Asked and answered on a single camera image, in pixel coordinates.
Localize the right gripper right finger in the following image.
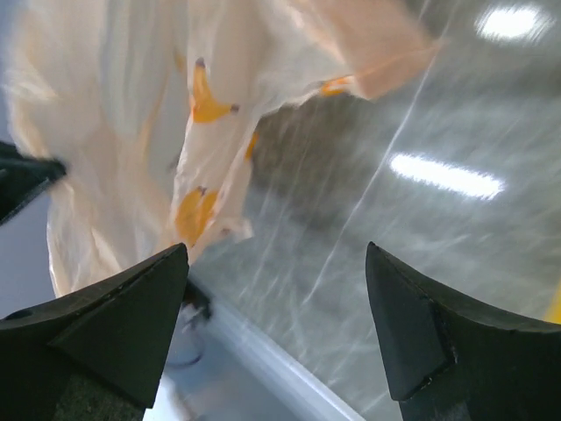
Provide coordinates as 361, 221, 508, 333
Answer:
366, 243, 560, 420

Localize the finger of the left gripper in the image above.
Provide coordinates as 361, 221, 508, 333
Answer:
0, 141, 66, 224

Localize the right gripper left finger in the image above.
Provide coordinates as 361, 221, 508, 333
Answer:
1, 245, 188, 420

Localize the orange translucent plastic bag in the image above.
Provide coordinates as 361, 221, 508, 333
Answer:
4, 1, 439, 296

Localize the yellow plastic tray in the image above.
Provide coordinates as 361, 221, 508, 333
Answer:
544, 285, 561, 325

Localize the aluminium rail frame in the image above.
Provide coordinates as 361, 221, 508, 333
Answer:
159, 281, 361, 420

